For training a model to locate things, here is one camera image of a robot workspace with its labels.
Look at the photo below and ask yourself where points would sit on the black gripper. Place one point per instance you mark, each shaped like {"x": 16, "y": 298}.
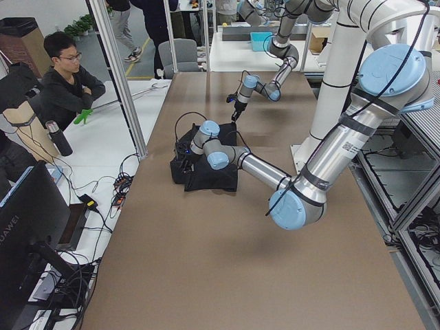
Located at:
{"x": 185, "y": 160}
{"x": 238, "y": 106}

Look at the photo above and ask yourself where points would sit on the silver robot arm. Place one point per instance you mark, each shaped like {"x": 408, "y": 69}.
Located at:
{"x": 379, "y": 66}
{"x": 278, "y": 46}

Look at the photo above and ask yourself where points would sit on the red black power strip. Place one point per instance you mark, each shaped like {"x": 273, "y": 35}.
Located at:
{"x": 121, "y": 187}

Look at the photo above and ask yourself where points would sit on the metal reacher grabber tool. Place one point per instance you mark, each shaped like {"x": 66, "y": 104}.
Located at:
{"x": 134, "y": 96}

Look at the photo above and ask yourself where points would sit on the blue plastic bin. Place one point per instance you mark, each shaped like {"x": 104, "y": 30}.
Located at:
{"x": 260, "y": 41}

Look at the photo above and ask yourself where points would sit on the grey office chair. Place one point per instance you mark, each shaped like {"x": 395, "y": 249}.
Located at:
{"x": 186, "y": 56}

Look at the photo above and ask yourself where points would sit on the black power adapter yellow label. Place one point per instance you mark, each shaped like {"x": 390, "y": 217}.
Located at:
{"x": 90, "y": 203}

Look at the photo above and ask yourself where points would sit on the black thermos bottle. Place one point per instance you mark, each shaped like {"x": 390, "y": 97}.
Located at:
{"x": 58, "y": 138}

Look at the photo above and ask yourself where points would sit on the standing person dark trousers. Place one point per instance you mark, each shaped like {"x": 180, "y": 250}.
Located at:
{"x": 156, "y": 27}

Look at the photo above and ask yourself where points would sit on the seated person with glasses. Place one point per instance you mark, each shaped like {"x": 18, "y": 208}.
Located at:
{"x": 68, "y": 88}

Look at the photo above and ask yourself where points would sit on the black computer monitor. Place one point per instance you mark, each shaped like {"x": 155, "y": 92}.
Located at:
{"x": 33, "y": 219}

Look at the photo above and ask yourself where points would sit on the green handled grabber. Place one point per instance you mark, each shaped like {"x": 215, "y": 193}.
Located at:
{"x": 82, "y": 117}

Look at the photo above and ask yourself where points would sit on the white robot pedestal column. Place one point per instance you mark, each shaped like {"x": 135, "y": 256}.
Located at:
{"x": 345, "y": 51}

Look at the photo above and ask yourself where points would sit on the aluminium frame post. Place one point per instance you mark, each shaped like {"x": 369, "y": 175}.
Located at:
{"x": 108, "y": 44}

